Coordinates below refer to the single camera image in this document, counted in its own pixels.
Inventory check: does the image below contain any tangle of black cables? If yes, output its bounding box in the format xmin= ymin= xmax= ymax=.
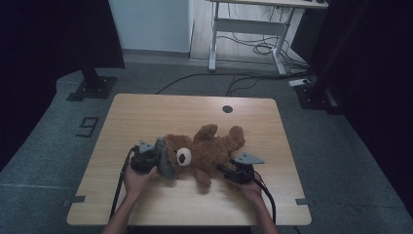
xmin=217 ymin=3 xmax=310 ymax=71

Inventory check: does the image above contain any person's right hand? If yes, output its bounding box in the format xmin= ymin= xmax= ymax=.
xmin=227 ymin=177 xmax=263 ymax=203

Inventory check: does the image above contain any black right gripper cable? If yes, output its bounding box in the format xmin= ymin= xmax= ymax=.
xmin=246 ymin=169 xmax=277 ymax=225

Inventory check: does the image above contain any grey tape piece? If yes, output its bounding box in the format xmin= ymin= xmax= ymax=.
xmin=62 ymin=194 xmax=87 ymax=208
xmin=295 ymin=197 xmax=316 ymax=208

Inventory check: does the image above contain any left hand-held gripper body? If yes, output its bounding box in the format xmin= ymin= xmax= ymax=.
xmin=131 ymin=139 xmax=161 ymax=175

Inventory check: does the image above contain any dark curtain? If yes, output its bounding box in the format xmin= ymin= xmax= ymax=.
xmin=308 ymin=0 xmax=413 ymax=209
xmin=0 ymin=0 xmax=126 ymax=170

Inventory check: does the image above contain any black stand base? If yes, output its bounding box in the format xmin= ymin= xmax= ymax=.
xmin=66 ymin=67 xmax=118 ymax=102
xmin=295 ymin=81 xmax=342 ymax=115

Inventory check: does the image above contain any long black floor cable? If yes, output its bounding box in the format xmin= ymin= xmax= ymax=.
xmin=155 ymin=71 xmax=310 ymax=96

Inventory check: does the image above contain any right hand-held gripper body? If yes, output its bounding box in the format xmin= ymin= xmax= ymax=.
xmin=223 ymin=152 xmax=265 ymax=185

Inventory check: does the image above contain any brown teddy bear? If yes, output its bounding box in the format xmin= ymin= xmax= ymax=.
xmin=162 ymin=123 xmax=246 ymax=189

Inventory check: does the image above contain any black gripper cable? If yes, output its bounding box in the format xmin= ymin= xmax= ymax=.
xmin=109 ymin=145 xmax=139 ymax=219
xmin=246 ymin=169 xmax=277 ymax=225

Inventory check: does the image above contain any person's left hand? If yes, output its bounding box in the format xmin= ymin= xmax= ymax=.
xmin=124 ymin=165 xmax=160 ymax=201

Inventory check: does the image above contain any white power strip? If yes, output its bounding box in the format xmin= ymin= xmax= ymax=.
xmin=287 ymin=77 xmax=311 ymax=88

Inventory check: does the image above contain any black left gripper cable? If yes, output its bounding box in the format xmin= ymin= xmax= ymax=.
xmin=109 ymin=145 xmax=139 ymax=219

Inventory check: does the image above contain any white desk frame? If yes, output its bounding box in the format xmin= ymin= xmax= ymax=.
xmin=207 ymin=0 xmax=329 ymax=76

